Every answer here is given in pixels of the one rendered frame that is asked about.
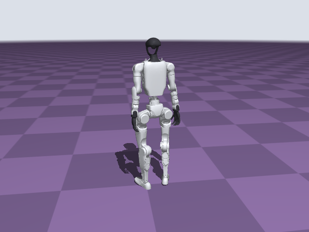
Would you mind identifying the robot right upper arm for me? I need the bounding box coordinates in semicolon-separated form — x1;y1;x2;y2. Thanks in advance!
166;62;176;91

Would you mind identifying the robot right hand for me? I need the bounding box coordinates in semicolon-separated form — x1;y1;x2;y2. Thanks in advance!
171;105;180;126

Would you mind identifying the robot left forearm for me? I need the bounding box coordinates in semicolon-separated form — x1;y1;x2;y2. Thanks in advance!
131;87;140;115

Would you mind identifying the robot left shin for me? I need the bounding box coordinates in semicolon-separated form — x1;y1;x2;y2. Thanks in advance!
139;147;151;183

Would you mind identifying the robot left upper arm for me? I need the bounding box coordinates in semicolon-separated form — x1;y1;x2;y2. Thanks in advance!
132;63;144;94

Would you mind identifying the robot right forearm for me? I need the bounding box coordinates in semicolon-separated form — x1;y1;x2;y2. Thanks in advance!
170;84;179;110

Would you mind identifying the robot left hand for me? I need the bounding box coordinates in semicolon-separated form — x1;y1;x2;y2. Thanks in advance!
131;111;139;132

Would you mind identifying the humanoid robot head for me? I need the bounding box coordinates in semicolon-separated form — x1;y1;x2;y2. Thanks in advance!
145;38;161;62

